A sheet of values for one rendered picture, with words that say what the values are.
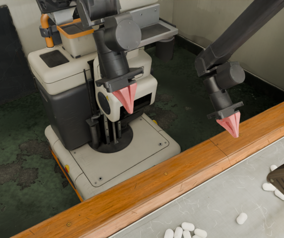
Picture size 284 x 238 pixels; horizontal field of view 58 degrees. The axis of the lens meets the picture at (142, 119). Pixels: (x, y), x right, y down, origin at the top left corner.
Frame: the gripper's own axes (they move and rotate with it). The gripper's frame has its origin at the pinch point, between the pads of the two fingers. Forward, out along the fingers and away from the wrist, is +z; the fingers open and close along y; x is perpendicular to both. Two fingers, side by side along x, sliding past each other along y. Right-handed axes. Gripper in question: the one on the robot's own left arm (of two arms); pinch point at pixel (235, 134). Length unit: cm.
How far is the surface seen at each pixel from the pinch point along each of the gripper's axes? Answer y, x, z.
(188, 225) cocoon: -28.1, -3.7, 14.9
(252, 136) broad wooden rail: 9.9, 4.3, 3.8
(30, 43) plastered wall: -33, 150, -113
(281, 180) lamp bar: -23.3, -34.3, 2.8
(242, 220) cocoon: -15.0, -7.7, 19.2
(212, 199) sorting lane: -16.7, -0.4, 13.6
